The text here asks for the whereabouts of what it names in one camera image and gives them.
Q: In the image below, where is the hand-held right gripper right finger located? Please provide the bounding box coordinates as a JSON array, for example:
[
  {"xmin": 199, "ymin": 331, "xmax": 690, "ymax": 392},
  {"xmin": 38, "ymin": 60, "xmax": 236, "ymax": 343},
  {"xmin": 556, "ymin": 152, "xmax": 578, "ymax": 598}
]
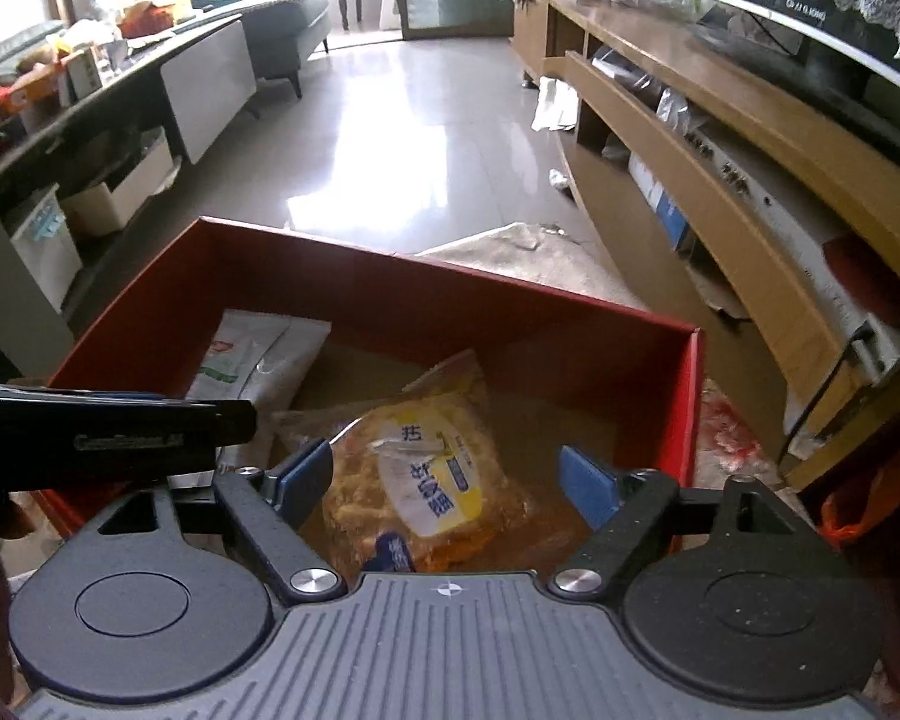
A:
[{"xmin": 547, "ymin": 446, "xmax": 822, "ymax": 602}]

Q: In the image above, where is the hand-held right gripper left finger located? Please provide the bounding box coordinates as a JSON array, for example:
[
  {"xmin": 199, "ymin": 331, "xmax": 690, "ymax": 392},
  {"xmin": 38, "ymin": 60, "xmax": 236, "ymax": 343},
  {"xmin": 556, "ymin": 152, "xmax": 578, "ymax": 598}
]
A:
[{"xmin": 94, "ymin": 439, "xmax": 346, "ymax": 606}]

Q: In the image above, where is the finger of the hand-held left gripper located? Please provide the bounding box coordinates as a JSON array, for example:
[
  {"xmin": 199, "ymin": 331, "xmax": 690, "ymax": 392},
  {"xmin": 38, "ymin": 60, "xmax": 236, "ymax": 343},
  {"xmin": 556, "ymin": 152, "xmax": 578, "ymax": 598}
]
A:
[{"xmin": 0, "ymin": 382, "xmax": 260, "ymax": 448}]

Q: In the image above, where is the yellow clear snack packet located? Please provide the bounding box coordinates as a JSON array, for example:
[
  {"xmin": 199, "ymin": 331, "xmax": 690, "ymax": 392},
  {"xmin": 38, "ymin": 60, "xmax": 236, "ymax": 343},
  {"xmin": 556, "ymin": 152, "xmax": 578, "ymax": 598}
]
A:
[{"xmin": 274, "ymin": 349, "xmax": 563, "ymax": 578}]

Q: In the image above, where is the red cardboard box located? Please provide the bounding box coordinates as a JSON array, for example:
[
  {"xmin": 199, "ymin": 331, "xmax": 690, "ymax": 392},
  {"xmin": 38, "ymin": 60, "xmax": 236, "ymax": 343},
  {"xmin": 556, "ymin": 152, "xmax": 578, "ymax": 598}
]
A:
[{"xmin": 30, "ymin": 216, "xmax": 704, "ymax": 541}]

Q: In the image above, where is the white green snack packet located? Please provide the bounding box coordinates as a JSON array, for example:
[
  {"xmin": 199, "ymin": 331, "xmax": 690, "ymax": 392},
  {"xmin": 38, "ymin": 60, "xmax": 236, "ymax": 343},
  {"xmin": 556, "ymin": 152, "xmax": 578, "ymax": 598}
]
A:
[{"xmin": 186, "ymin": 309, "xmax": 332, "ymax": 470}]

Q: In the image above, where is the white storage bin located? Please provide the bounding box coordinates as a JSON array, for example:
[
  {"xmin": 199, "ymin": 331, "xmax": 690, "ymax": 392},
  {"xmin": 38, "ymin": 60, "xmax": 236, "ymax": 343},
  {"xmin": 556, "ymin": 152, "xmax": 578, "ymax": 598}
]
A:
[{"xmin": 7, "ymin": 184, "xmax": 83, "ymax": 314}]

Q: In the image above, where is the floral tablecloth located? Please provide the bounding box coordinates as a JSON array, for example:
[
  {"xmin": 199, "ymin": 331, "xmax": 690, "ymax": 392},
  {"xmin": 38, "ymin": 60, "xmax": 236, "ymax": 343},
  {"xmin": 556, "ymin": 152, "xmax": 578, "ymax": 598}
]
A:
[{"xmin": 0, "ymin": 223, "xmax": 792, "ymax": 593}]

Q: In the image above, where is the torn cardboard piece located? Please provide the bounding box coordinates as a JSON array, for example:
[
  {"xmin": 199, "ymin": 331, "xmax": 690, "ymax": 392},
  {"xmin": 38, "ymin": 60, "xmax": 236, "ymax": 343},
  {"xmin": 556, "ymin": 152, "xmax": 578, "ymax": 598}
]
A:
[{"xmin": 690, "ymin": 255, "xmax": 755, "ymax": 323}]

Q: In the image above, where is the white open drawer box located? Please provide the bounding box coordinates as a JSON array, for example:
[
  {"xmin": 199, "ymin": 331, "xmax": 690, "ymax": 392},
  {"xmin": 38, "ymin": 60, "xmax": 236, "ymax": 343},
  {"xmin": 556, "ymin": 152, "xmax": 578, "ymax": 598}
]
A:
[{"xmin": 60, "ymin": 127, "xmax": 177, "ymax": 237}]

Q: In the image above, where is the wooden television stand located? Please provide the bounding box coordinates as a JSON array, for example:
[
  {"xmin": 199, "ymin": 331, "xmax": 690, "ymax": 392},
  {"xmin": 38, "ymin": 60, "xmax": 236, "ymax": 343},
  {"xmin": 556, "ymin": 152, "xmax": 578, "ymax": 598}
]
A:
[{"xmin": 511, "ymin": 0, "xmax": 900, "ymax": 492}]

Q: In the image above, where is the orange plastic bag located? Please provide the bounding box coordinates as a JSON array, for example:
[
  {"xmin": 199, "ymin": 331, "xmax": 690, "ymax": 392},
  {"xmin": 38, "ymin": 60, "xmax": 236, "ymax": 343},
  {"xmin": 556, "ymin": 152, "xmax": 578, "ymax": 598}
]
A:
[{"xmin": 821, "ymin": 450, "xmax": 900, "ymax": 552}]

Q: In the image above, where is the blue white box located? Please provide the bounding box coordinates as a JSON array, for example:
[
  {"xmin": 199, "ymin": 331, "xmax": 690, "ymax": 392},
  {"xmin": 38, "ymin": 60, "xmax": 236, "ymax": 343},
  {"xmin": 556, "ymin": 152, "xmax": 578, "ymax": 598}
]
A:
[{"xmin": 628, "ymin": 152, "xmax": 695, "ymax": 252}]

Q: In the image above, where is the white flat device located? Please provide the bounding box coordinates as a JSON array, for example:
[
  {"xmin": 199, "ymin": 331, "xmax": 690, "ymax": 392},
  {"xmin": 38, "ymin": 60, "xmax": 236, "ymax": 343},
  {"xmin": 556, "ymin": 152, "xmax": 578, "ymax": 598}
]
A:
[{"xmin": 682, "ymin": 120, "xmax": 900, "ymax": 383}]

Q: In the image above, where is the dark cabinet with white drawers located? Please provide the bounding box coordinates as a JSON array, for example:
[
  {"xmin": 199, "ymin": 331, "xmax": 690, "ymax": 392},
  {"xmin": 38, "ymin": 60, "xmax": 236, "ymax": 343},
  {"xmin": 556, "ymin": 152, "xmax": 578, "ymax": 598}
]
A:
[{"xmin": 0, "ymin": 11, "xmax": 260, "ymax": 361}]

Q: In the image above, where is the pile of boxes and packets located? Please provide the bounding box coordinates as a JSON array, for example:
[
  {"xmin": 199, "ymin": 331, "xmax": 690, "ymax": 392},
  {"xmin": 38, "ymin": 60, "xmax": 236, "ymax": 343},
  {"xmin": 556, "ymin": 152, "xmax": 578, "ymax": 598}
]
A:
[{"xmin": 0, "ymin": 37, "xmax": 128, "ymax": 158}]

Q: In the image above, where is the white paper sheet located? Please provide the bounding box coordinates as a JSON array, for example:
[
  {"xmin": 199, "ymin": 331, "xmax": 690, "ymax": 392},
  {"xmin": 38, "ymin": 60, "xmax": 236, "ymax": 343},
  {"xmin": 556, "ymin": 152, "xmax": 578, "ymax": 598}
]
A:
[{"xmin": 531, "ymin": 77, "xmax": 580, "ymax": 132}]

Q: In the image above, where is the silver foil bag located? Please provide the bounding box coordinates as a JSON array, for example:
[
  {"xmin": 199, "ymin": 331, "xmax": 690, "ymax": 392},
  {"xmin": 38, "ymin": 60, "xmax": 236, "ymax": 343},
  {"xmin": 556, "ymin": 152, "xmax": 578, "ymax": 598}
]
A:
[{"xmin": 656, "ymin": 86, "xmax": 710, "ymax": 140}]

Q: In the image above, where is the grey sofa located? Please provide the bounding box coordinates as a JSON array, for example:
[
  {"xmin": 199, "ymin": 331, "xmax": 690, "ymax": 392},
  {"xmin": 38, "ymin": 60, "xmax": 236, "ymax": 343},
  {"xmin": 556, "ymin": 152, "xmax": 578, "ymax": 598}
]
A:
[{"xmin": 169, "ymin": 0, "xmax": 332, "ymax": 100}]

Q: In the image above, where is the orange box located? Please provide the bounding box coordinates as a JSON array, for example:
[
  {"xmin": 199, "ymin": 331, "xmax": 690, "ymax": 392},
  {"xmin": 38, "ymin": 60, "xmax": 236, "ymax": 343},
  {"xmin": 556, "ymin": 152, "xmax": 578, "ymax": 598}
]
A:
[{"xmin": 118, "ymin": 0, "xmax": 196, "ymax": 38}]

